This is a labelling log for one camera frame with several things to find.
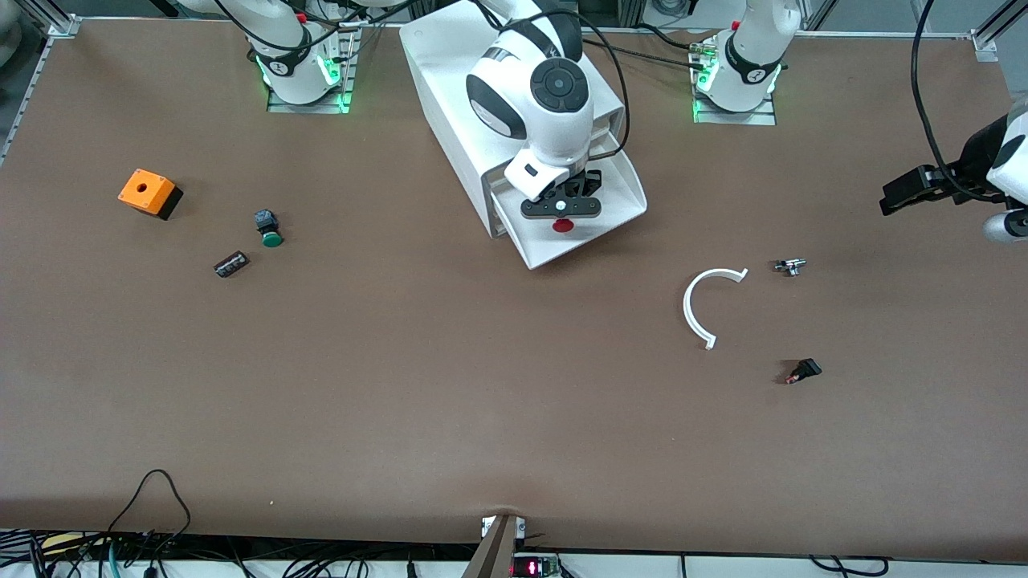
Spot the white drawer cabinet housing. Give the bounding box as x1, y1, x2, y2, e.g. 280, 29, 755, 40
399, 0, 627, 242

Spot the device with red display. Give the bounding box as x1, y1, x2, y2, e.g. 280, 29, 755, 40
510, 552, 563, 578

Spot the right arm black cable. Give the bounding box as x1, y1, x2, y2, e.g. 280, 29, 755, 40
474, 0, 632, 157

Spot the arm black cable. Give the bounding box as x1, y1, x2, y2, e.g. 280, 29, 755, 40
910, 0, 997, 203
474, 0, 632, 157

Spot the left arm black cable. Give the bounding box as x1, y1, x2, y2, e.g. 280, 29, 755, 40
910, 0, 997, 203

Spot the aluminium corner bracket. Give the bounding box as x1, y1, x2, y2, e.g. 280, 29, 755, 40
968, 0, 1028, 63

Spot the black base power cable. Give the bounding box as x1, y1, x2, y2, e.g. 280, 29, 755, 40
572, 22, 712, 71

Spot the white half-ring clamp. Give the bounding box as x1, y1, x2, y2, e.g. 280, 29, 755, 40
683, 267, 749, 352

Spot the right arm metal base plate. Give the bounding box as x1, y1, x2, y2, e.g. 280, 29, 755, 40
267, 20, 360, 115

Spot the brown metal camera post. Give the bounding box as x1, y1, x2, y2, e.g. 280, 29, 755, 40
460, 514, 527, 578

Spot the black sagging cable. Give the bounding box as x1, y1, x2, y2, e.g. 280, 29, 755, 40
807, 556, 892, 578

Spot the orange button enclosure box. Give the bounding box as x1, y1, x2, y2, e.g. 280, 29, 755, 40
118, 169, 184, 222

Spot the black looped cable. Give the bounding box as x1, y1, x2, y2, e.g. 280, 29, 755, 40
104, 470, 194, 555

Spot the aluminium edge rail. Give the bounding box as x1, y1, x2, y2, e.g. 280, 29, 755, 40
0, 0, 81, 165

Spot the tangled black cable bundle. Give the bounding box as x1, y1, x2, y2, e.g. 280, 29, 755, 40
0, 528, 483, 578

